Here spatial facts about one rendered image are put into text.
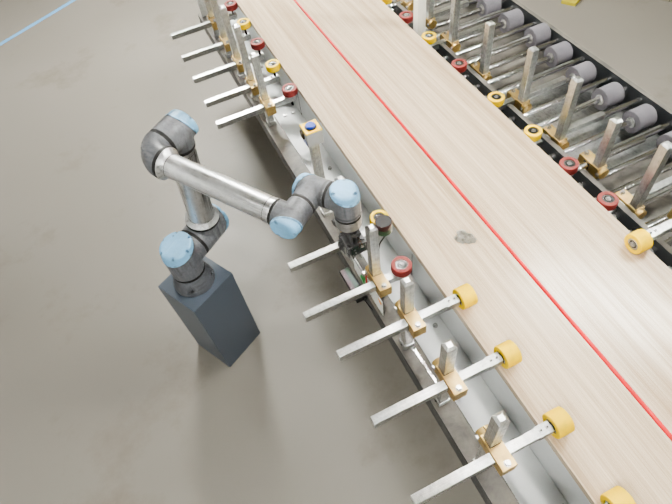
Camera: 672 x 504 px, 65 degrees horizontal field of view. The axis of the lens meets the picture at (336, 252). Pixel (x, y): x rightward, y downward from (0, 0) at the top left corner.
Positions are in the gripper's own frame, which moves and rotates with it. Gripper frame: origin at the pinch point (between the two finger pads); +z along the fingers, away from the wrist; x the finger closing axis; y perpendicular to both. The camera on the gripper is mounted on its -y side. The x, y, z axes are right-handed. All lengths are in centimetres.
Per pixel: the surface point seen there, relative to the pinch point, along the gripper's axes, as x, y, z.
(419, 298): 24.8, 6.9, 40.0
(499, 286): 44, 31, 12
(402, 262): 17.9, 5.2, 10.8
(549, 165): 96, -9, 12
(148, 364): -106, -59, 101
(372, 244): 7.0, 3.4, -5.4
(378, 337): -5.7, 31.4, 6.2
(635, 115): 153, -19, 17
